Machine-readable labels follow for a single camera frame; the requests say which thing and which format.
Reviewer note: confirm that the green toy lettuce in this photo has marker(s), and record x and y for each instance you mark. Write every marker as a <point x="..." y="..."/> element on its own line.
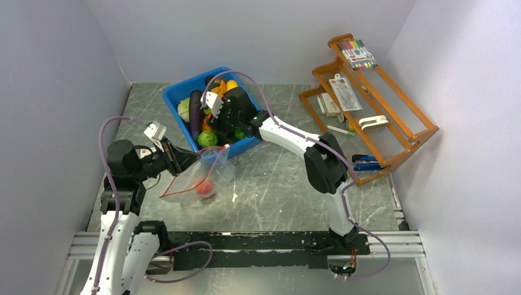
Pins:
<point x="238" y="133"/>

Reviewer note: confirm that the green toy cabbage front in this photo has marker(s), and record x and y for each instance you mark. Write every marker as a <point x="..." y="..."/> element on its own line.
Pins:
<point x="207" y="138"/>

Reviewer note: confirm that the blue plastic bin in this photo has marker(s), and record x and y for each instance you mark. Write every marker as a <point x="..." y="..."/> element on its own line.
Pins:
<point x="174" y="94"/>

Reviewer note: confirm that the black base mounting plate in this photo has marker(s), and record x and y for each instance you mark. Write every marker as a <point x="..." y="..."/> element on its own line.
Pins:
<point x="312" y="249"/>

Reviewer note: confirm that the yellow toy mango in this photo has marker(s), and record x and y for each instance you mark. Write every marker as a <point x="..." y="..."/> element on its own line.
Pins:
<point x="231" y="84"/>

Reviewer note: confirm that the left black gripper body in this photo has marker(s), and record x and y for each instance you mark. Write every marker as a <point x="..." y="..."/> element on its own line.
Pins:
<point x="167" y="157"/>

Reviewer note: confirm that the clear zip top bag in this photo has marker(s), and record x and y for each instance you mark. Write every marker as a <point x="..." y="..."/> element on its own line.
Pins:
<point x="214" y="166"/>

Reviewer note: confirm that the purple toy eggplant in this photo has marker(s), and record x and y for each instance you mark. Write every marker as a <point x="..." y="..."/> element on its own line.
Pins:
<point x="196" y="114"/>

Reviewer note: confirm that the orange toy pumpkin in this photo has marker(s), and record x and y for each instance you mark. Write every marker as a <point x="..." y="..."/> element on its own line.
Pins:
<point x="205" y="125"/>

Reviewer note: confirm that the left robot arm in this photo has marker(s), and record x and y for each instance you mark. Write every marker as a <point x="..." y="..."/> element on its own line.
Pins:
<point x="127" y="244"/>

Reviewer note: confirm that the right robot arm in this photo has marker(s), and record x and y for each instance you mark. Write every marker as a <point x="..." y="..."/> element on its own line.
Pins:
<point x="325" y="164"/>

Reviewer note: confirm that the blue stapler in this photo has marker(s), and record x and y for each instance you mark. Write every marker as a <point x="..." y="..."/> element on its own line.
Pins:
<point x="364" y="162"/>

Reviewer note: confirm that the green capped marker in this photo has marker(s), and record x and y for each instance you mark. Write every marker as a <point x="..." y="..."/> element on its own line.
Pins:
<point x="340" y="130"/>

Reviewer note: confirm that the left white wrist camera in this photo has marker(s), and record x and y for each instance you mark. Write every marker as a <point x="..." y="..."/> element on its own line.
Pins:
<point x="155" y="131"/>

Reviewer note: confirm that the coloured marker pen pack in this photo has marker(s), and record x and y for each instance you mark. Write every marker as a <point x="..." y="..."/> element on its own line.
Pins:
<point x="357" y="55"/>

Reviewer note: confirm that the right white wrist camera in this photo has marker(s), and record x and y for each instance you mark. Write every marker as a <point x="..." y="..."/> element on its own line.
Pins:
<point x="212" y="101"/>

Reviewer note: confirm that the wooden rack shelf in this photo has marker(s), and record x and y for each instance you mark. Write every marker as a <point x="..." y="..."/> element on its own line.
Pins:
<point x="408" y="129"/>

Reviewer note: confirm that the red toy peach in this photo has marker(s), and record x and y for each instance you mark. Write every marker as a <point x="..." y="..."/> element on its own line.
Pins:
<point x="205" y="190"/>

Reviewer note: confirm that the packaged item on shelf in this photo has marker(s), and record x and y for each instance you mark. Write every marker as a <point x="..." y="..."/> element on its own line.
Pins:
<point x="344" y="93"/>

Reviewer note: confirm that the white box on shelf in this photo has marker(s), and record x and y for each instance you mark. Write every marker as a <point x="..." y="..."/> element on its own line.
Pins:
<point x="327" y="105"/>

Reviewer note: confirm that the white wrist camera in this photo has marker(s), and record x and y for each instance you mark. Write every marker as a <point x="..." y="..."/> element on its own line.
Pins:
<point x="212" y="101"/>
<point x="155" y="131"/>

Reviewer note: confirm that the white stapler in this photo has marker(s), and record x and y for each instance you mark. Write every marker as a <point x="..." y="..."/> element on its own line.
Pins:
<point x="368" y="123"/>

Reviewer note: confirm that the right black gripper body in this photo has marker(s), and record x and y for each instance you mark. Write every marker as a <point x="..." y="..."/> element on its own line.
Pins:
<point x="227" y="120"/>

